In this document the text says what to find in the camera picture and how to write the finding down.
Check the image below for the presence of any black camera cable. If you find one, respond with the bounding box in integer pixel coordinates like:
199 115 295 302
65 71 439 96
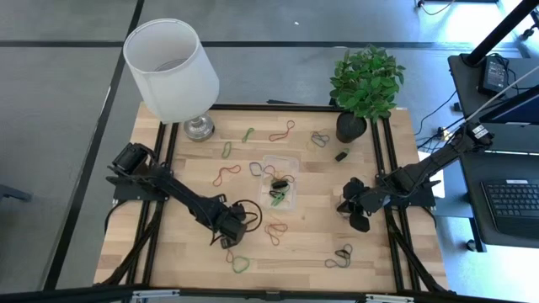
233 199 264 233

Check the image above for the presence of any laptop with blue screen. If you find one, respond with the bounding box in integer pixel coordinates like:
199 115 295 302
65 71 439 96
478 83 539 126

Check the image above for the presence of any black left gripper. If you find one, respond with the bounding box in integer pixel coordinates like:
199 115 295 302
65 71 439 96
209 205 249 250

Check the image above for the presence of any green plant in black pot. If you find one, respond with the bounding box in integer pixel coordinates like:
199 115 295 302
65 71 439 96
328 44 406 144

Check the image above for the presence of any white shade silver table lamp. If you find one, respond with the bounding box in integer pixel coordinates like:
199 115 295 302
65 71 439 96
122 18 221 143

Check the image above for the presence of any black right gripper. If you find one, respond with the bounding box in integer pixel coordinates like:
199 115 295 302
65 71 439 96
336 177 391 233

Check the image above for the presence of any black pole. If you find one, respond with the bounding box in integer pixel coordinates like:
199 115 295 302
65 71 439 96
462 0 539 67

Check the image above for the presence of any grey chair foot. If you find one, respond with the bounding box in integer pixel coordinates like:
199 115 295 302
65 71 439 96
0 183 34 203

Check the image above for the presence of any black desk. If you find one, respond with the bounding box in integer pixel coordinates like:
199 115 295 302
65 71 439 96
447 53 539 250

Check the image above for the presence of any black keyboard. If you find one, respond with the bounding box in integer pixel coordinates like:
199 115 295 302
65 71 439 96
481 178 539 221

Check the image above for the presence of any white rod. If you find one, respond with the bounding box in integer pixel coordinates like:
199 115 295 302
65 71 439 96
465 75 539 123

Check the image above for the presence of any white paper sheet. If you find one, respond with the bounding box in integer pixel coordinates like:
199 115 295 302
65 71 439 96
419 150 446 199

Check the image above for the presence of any black power adapter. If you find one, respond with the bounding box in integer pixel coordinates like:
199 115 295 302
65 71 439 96
478 56 510 96

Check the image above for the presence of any black floor cable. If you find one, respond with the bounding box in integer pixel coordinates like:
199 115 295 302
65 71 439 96
414 90 462 152

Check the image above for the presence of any clear plastic bin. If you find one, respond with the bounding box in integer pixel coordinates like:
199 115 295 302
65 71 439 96
258 154 301 211

